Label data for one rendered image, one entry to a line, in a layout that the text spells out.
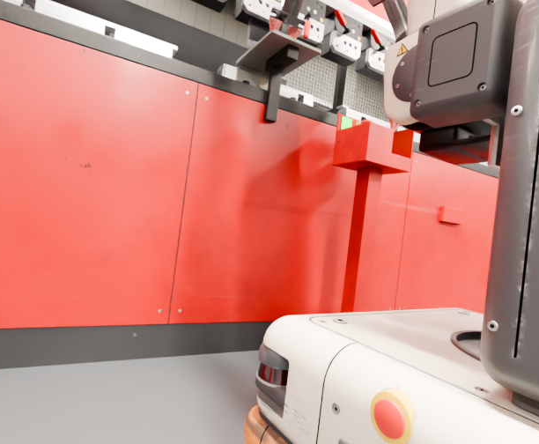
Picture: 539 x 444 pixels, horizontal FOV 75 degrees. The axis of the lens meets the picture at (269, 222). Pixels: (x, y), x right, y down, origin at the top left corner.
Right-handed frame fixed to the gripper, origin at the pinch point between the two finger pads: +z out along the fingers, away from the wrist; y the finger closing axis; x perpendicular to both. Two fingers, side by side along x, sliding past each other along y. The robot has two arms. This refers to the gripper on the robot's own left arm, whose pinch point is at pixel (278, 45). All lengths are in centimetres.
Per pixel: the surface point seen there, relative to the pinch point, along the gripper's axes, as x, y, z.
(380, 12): -32, -56, -27
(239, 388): 70, 11, 77
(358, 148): 32.3, -22.3, 18.3
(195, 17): -395, -55, 9
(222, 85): 6.2, 16.7, 16.3
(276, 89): 6.3, -1.3, 12.5
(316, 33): -21.0, -23.1, -8.9
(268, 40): 6.0, 6.6, -0.2
